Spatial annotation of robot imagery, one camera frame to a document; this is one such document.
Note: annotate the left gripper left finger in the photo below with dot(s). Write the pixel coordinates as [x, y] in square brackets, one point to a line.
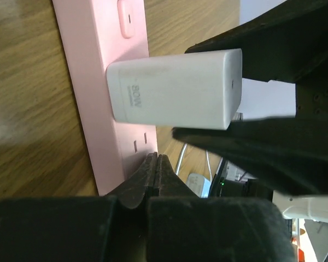
[88, 228]

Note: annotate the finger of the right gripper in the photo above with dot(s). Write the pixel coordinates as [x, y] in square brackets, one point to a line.
[286, 43]
[288, 154]

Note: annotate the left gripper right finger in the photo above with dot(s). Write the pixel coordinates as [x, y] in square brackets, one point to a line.
[189, 228]

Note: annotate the white charger plug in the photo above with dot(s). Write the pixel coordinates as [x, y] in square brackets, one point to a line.
[191, 90]

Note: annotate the pink power strip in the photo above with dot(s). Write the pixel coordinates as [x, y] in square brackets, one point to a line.
[95, 34]

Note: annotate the blue charger plug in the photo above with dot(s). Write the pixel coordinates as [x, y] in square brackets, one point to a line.
[198, 184]

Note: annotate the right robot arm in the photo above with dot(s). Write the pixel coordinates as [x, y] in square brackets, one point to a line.
[261, 100]

